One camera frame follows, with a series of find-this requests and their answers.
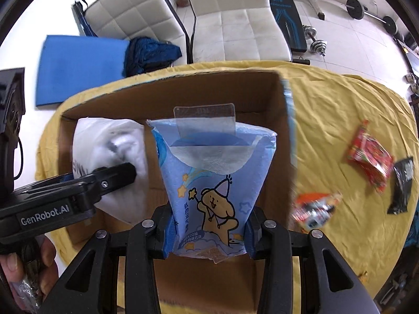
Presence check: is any white tissue pack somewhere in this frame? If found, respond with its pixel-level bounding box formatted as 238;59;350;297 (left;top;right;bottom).
73;118;148;225

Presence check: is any orange cartoon snack bag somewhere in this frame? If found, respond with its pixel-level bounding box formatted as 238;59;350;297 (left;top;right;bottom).
291;193;343;233

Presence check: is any blue cartoon tissue pack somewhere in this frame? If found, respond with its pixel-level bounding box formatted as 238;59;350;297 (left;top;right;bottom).
147;103;277;263

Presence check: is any red floral snack bag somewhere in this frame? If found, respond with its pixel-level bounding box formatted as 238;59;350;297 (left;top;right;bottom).
347;119;394;193

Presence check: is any black snack bag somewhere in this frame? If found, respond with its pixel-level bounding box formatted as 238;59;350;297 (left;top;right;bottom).
387;157;414;215

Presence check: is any person's left hand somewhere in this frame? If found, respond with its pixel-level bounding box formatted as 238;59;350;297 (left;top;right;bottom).
1;235;59;311

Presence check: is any blue foam mat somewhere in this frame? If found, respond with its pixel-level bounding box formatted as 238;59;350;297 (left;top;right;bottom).
36;35;129;107

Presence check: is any yellow tablecloth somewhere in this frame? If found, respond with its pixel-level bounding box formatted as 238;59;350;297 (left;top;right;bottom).
35;61;418;296

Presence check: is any dark blue cloth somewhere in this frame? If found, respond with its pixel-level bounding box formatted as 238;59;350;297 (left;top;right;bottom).
123;37;183;77

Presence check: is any open cardboard box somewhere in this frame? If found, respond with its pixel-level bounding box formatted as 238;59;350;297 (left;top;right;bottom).
58;70;295;313

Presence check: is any white padded chair left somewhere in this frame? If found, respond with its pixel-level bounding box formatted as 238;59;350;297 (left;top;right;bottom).
85;0;192;66

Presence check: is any white padded chair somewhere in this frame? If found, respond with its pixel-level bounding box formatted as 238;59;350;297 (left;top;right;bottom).
189;0;292;63
85;0;192;66

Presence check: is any chrome dumbbell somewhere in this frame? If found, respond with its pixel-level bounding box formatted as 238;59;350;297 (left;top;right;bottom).
302;25;327;57

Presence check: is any white padded chair right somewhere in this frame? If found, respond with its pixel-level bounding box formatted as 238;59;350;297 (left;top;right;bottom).
189;0;292;63

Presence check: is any black blue workout bench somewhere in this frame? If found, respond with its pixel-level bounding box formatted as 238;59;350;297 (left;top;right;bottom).
270;0;307;53

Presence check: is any floor barbell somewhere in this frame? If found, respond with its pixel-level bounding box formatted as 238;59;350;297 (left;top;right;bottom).
345;0;398;36

